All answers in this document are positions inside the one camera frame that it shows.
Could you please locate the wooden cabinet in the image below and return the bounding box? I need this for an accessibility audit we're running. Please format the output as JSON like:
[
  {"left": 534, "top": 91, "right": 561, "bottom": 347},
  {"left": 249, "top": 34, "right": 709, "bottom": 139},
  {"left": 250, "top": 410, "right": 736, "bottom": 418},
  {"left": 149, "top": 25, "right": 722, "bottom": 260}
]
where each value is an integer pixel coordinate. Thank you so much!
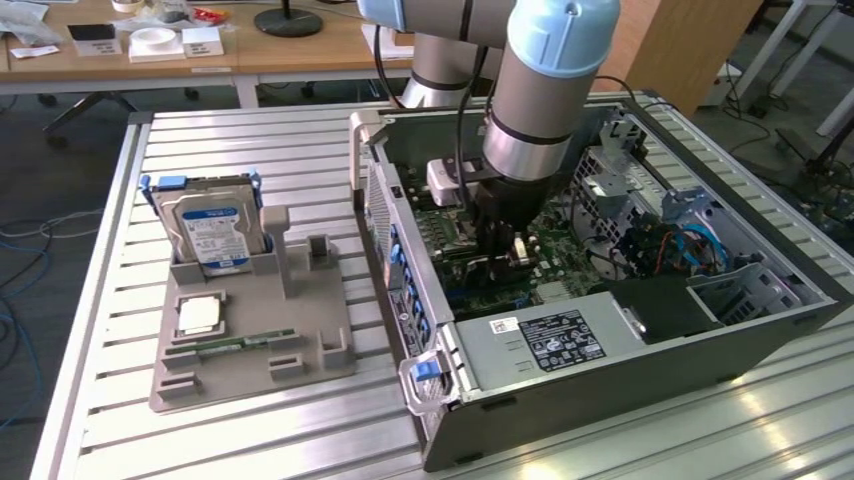
[{"left": 600, "top": 0, "right": 767, "bottom": 116}]

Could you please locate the hard disk with blue carrier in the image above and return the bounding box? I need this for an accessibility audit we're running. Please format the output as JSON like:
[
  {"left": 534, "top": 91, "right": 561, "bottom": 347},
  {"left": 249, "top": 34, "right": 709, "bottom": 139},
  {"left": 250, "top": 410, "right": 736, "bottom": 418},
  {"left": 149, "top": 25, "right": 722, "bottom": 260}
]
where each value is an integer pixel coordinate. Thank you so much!
[{"left": 139, "top": 172, "right": 263, "bottom": 279}]

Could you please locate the black floor stand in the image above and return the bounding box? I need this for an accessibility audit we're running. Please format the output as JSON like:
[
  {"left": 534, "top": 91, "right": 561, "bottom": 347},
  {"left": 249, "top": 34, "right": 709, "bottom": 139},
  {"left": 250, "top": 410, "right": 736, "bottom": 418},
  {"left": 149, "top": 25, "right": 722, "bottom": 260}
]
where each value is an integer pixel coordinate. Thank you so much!
[{"left": 777, "top": 127, "right": 854, "bottom": 221}]

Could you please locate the green motherboard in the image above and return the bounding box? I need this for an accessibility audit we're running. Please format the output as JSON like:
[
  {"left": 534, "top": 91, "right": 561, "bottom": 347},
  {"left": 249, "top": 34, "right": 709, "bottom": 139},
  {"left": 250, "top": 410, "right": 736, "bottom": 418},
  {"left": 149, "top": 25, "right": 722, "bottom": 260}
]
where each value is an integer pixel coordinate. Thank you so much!
[{"left": 400, "top": 167, "right": 629, "bottom": 321}]

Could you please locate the black arched cable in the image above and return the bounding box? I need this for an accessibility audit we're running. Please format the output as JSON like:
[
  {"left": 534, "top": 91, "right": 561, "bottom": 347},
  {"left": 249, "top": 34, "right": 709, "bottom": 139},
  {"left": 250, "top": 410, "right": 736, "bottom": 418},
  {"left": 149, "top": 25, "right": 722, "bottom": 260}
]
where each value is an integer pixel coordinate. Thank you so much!
[{"left": 592, "top": 76, "right": 676, "bottom": 110}]

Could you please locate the black office chair base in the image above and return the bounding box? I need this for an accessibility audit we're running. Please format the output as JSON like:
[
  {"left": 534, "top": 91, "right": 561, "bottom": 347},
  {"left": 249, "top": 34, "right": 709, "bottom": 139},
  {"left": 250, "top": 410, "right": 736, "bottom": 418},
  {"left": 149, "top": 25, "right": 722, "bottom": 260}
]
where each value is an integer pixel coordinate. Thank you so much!
[{"left": 38, "top": 87, "right": 202, "bottom": 149}]

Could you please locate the white floor cable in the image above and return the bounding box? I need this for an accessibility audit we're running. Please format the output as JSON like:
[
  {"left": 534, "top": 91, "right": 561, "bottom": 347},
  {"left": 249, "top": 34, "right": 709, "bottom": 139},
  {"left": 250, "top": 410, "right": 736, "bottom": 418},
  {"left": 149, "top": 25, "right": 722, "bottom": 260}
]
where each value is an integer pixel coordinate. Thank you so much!
[{"left": 0, "top": 209, "right": 102, "bottom": 240}]

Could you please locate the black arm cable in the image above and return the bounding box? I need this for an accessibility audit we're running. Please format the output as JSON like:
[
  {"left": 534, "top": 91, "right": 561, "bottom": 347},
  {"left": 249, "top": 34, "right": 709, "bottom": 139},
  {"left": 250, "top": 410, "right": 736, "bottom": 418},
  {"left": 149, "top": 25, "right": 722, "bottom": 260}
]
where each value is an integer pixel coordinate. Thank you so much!
[{"left": 372, "top": 23, "right": 497, "bottom": 224}]

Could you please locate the green RAM stick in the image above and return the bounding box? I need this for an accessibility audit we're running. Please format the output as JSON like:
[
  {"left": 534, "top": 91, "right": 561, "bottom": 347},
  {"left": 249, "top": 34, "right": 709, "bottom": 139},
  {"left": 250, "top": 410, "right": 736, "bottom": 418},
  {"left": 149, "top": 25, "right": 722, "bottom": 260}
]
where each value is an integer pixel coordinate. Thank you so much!
[
  {"left": 193, "top": 329, "right": 295, "bottom": 359},
  {"left": 441, "top": 244, "right": 482, "bottom": 267}
]

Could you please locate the metal drive cage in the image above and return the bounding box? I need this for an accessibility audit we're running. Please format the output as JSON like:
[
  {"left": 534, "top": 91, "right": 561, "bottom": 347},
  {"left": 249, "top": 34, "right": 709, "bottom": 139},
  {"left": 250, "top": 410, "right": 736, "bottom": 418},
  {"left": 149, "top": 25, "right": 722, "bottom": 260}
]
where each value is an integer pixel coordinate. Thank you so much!
[{"left": 572, "top": 112, "right": 736, "bottom": 261}]

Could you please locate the white electrical box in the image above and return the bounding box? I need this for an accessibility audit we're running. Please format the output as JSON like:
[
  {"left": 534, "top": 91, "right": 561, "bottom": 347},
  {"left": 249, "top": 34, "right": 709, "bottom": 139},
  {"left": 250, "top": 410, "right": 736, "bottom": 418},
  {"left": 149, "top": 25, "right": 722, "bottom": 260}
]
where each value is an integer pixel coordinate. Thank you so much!
[{"left": 710, "top": 62, "right": 744, "bottom": 109}]

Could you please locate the clear bag with dark parts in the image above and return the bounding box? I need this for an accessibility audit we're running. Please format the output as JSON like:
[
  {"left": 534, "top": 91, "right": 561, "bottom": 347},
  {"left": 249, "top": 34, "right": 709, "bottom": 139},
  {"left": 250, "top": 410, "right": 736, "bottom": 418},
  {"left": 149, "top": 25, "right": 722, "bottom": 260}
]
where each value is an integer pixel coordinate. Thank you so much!
[{"left": 143, "top": 0, "right": 195, "bottom": 25}]

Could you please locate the white table frame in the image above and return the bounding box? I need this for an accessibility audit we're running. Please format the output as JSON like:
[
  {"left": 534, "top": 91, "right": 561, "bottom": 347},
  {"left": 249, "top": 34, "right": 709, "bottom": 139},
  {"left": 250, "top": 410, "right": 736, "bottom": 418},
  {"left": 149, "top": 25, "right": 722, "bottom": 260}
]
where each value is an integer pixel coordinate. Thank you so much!
[{"left": 730, "top": 0, "right": 854, "bottom": 137}]

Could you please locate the grey plastic bag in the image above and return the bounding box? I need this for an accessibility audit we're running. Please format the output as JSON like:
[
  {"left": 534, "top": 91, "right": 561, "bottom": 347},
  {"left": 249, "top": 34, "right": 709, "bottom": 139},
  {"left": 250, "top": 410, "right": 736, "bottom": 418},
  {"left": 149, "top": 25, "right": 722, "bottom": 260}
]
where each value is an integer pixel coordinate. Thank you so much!
[{"left": 0, "top": 0, "right": 66, "bottom": 47}]

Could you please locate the CPU socket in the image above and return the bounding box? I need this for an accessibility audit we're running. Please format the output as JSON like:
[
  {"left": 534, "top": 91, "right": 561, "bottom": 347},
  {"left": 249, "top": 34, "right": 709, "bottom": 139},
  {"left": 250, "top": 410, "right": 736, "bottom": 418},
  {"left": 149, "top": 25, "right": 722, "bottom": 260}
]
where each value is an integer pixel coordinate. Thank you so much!
[{"left": 452, "top": 205, "right": 481, "bottom": 247}]

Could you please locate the metal disk bay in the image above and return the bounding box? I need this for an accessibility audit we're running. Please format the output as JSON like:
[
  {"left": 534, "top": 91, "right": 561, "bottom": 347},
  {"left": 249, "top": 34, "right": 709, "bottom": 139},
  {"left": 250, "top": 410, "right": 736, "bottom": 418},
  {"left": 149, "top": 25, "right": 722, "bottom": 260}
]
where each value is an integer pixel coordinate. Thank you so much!
[{"left": 685, "top": 260, "right": 807, "bottom": 327}]

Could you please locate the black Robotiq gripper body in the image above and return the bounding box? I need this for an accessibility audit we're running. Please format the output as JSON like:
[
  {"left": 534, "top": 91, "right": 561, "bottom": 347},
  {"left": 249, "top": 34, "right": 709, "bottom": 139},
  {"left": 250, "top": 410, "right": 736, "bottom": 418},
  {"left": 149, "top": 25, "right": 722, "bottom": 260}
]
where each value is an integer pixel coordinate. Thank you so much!
[{"left": 473, "top": 174, "right": 553, "bottom": 237}]

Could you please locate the blue floor cable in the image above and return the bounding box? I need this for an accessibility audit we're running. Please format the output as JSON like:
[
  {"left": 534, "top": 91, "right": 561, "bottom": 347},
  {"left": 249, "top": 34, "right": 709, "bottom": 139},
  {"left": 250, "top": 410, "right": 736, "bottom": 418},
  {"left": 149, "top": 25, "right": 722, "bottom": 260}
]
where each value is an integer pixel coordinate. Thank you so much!
[{"left": 0, "top": 234, "right": 53, "bottom": 431}]

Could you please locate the open black PC case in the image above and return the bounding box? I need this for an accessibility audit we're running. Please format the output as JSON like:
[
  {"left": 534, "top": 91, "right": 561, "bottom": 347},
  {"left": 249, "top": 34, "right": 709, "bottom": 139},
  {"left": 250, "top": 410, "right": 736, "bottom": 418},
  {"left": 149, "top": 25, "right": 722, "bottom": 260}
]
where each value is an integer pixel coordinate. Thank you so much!
[{"left": 350, "top": 89, "right": 854, "bottom": 474}]

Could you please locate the silver power supply unit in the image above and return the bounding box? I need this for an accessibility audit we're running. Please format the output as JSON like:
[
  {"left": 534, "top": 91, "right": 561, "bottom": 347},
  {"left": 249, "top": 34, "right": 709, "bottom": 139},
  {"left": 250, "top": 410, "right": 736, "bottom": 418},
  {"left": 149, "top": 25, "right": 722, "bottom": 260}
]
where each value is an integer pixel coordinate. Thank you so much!
[{"left": 437, "top": 292, "right": 653, "bottom": 401}]

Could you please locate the silver CPU chip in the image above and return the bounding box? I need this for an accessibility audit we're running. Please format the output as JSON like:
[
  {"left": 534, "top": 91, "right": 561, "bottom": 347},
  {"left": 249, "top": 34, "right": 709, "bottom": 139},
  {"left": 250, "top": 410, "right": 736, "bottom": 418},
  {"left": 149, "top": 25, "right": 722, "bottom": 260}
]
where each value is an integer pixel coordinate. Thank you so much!
[{"left": 174, "top": 298, "right": 222, "bottom": 335}]

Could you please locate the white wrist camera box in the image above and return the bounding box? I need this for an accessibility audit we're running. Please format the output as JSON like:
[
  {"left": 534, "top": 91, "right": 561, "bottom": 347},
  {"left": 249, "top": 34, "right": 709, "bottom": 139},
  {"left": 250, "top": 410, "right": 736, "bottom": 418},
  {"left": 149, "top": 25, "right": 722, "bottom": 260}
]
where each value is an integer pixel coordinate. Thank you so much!
[{"left": 425, "top": 158, "right": 501, "bottom": 207}]

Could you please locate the low-profile Nvidia graphics card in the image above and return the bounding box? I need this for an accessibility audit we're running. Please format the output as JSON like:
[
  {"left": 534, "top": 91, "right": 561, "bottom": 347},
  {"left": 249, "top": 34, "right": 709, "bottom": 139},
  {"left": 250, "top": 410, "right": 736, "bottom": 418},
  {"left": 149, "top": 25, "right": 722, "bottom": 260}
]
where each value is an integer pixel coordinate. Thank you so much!
[{"left": 433, "top": 234, "right": 540, "bottom": 301}]

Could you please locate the grey plastic parts rack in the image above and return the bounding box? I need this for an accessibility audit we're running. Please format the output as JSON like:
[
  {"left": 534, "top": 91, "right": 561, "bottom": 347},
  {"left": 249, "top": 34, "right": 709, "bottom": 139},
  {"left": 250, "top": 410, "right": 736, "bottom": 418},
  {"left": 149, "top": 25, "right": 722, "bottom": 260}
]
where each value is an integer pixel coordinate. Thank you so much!
[{"left": 146, "top": 204, "right": 360, "bottom": 416}]

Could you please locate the white labelled box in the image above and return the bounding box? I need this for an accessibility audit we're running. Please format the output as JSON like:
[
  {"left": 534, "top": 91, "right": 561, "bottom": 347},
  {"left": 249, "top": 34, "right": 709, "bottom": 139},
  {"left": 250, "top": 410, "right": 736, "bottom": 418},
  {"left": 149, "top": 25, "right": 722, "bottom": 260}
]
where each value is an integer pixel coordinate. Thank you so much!
[{"left": 181, "top": 27, "right": 225, "bottom": 58}]

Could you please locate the flat white square box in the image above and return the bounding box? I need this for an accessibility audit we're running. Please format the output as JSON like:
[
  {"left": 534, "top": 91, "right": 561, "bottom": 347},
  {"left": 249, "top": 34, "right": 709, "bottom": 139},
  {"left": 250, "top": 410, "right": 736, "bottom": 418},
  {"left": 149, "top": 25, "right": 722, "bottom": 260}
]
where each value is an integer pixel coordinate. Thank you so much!
[{"left": 127, "top": 27, "right": 189, "bottom": 65}]

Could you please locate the black round lamp base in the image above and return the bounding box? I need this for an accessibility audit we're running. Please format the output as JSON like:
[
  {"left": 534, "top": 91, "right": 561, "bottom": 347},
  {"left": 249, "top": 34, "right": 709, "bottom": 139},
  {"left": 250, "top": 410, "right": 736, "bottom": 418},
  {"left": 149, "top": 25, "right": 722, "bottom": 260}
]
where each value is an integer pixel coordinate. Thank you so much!
[{"left": 253, "top": 0, "right": 327, "bottom": 37}]

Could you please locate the white box with black lid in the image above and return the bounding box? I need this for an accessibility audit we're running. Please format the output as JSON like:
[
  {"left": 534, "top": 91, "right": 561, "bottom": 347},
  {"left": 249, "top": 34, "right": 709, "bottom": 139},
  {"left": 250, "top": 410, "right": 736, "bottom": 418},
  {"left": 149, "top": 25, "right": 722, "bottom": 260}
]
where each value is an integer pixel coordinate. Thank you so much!
[{"left": 67, "top": 23, "right": 125, "bottom": 57}]

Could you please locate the wide white tape roll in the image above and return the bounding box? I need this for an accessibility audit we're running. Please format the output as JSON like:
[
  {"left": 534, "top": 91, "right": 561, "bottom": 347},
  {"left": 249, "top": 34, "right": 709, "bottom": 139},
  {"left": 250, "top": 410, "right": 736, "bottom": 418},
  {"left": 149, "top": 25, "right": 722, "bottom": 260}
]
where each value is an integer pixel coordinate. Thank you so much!
[{"left": 131, "top": 28, "right": 174, "bottom": 49}]

